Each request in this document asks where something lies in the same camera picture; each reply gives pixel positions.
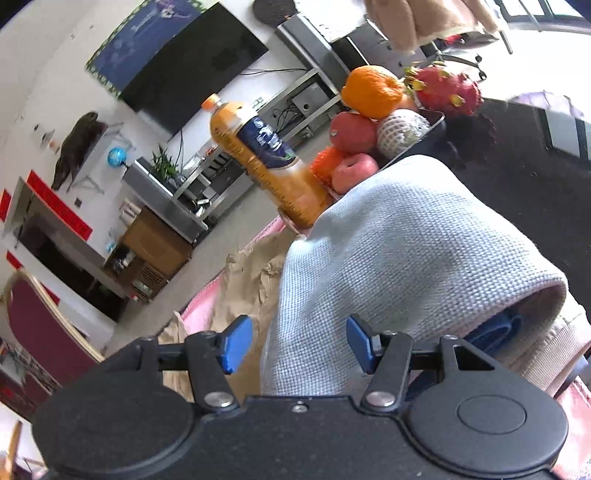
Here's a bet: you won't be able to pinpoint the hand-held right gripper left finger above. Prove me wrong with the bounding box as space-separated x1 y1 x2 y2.
99 315 254 414

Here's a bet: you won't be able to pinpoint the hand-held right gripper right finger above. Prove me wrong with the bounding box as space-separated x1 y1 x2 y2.
346 314 525 414

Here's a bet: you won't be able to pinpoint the beige pants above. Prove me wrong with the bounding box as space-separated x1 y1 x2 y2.
159 226 289 402

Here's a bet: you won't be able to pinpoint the pink towel covered table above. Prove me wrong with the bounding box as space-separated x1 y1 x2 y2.
178 217 591 480

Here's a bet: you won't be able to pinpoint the light blue knit sweater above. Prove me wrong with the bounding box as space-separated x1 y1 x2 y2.
259 154 591 398

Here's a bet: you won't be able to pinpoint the wooden cabinet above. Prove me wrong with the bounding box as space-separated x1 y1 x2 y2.
102 208 194 303

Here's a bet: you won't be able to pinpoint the tall grey speaker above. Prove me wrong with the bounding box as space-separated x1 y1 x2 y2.
122 159 209 244
276 13 352 95

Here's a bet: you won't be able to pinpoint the pink apple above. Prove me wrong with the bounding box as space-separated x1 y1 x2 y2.
332 153 379 195

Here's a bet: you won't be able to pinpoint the orange juice bottle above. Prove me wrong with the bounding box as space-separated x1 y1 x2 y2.
202 93 333 229

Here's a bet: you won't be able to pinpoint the grey television stand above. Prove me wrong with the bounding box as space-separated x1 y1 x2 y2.
173 67 345 222

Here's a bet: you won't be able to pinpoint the small tangerine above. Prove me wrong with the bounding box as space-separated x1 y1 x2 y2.
310 147 347 185

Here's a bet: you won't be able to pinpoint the green potted plant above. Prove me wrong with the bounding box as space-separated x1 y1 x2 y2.
150 145 183 185

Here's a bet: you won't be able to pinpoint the maroon banquet chair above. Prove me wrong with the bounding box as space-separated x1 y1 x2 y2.
0 268 105 407

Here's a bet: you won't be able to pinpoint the orange plush toy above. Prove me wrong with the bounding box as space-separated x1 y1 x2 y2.
329 112 379 153

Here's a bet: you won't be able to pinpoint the fruit in foam net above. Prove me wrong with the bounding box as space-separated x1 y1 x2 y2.
377 110 432 160

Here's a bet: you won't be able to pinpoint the dark fruit tray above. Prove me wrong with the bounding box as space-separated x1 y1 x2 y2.
323 111 446 199

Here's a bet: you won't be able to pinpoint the red paper banner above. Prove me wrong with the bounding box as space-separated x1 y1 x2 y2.
27 170 93 241

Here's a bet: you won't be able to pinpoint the small silver speaker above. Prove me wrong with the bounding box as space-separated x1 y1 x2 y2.
291 89 329 114

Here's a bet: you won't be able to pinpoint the large orange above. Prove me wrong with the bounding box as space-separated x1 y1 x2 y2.
341 65 404 120

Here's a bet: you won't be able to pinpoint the dark hanging coat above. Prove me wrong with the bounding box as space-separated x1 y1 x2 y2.
51 112 108 191

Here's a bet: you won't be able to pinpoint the pink dragon fruit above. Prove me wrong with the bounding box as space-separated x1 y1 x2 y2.
404 64 483 117

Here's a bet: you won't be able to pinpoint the black television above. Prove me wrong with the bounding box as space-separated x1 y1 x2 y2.
120 2 269 137

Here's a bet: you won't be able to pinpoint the beige hanging garment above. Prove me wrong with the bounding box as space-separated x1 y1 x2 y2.
365 0 499 54

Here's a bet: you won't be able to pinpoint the blue wall poster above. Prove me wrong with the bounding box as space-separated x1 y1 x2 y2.
85 0 206 95

